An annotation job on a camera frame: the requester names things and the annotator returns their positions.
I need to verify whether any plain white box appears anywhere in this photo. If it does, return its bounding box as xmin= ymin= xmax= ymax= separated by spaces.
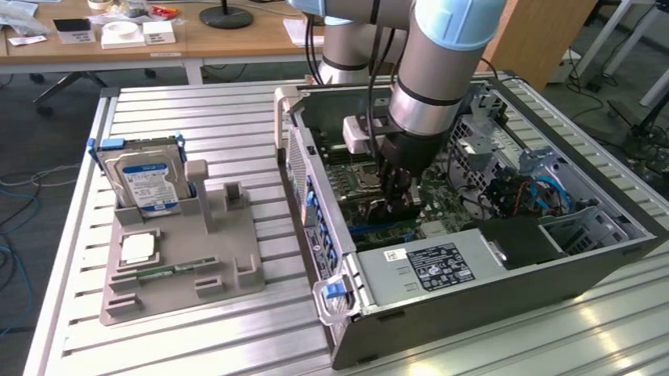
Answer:
xmin=141 ymin=20 xmax=176 ymax=46

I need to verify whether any graphics card with metal bracket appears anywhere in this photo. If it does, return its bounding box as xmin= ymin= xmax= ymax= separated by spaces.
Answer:
xmin=347 ymin=195 xmax=424 ymax=230

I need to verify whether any black chair base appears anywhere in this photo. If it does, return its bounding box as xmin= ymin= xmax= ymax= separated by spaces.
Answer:
xmin=28 ymin=68 xmax=157 ymax=117

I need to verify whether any white box with black top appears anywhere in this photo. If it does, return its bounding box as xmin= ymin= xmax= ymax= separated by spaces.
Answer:
xmin=51 ymin=18 xmax=99 ymax=45

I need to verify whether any metal CPU socket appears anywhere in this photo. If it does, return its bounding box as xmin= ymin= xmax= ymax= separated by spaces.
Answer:
xmin=350 ymin=161 xmax=386 ymax=193

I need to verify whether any wooden cabinet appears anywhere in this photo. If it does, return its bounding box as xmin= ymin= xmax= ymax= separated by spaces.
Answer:
xmin=478 ymin=0 xmax=599 ymax=91

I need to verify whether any blue floor cable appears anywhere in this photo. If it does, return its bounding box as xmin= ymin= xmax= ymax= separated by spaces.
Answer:
xmin=0 ymin=187 xmax=41 ymax=338

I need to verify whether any white table frame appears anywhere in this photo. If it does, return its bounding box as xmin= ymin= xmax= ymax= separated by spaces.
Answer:
xmin=569 ymin=0 xmax=669 ymax=107

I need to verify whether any red packet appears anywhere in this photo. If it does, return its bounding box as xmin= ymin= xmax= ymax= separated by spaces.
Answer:
xmin=149 ymin=4 xmax=183 ymax=21

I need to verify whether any blue wire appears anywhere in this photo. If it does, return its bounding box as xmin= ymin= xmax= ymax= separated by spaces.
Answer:
xmin=525 ymin=175 xmax=575 ymax=216

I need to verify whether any green RAM stick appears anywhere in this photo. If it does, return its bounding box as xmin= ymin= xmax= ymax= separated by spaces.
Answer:
xmin=112 ymin=256 xmax=219 ymax=282

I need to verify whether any black open PC case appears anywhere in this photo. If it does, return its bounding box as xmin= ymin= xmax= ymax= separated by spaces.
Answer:
xmin=274 ymin=76 xmax=669 ymax=371

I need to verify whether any hard disk with blue bracket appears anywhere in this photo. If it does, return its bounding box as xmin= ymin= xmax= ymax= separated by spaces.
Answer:
xmin=87 ymin=132 xmax=197 ymax=219

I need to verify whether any metal drive cage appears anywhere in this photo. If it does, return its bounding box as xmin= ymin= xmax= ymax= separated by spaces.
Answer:
xmin=447 ymin=89 xmax=570 ymax=220

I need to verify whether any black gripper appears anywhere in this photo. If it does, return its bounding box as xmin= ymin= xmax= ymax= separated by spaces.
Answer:
xmin=376 ymin=131 xmax=446 ymax=215

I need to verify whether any grey parts rack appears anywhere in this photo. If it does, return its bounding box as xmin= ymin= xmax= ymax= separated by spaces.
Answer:
xmin=99 ymin=158 xmax=268 ymax=328

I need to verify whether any dark grey bundle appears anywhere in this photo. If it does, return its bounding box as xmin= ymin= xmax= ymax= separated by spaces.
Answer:
xmin=112 ymin=0 xmax=148 ymax=19

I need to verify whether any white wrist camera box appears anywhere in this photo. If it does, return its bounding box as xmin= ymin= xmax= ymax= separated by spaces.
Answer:
xmin=342 ymin=114 xmax=391 ymax=156

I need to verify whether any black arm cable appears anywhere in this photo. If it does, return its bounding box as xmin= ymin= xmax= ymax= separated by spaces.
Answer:
xmin=302 ymin=13 xmax=396 ymax=165

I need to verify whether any wooden desk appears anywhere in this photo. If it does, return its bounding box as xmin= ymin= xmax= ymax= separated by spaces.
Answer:
xmin=0 ymin=0 xmax=471 ymax=85

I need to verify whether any grey power supply unit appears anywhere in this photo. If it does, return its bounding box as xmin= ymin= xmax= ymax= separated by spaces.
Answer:
xmin=344 ymin=229 xmax=509 ymax=309

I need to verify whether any green motherboard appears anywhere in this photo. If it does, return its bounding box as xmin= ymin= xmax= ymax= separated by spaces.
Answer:
xmin=318 ymin=136 xmax=471 ymax=254

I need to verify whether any white paper stack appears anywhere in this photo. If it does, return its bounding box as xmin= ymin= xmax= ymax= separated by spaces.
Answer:
xmin=283 ymin=17 xmax=324 ymax=48

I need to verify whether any silver CPU chip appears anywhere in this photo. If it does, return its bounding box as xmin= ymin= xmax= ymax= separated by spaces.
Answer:
xmin=117 ymin=234 xmax=161 ymax=267

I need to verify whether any silver finned heat sink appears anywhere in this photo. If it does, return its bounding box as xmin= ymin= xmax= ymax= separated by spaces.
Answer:
xmin=416 ymin=221 xmax=451 ymax=240

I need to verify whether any black cable behind case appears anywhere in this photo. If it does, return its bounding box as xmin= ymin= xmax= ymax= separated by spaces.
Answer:
xmin=478 ymin=58 xmax=529 ymax=85

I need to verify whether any clear plastic bag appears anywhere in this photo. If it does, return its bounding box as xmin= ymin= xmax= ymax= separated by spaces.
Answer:
xmin=0 ymin=0 xmax=51 ymax=37

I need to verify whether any black round lamp base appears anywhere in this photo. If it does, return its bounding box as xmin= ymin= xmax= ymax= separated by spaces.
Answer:
xmin=197 ymin=0 xmax=255 ymax=29

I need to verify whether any metal disk bay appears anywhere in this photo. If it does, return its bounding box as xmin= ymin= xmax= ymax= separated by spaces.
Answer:
xmin=537 ymin=205 xmax=637 ymax=258

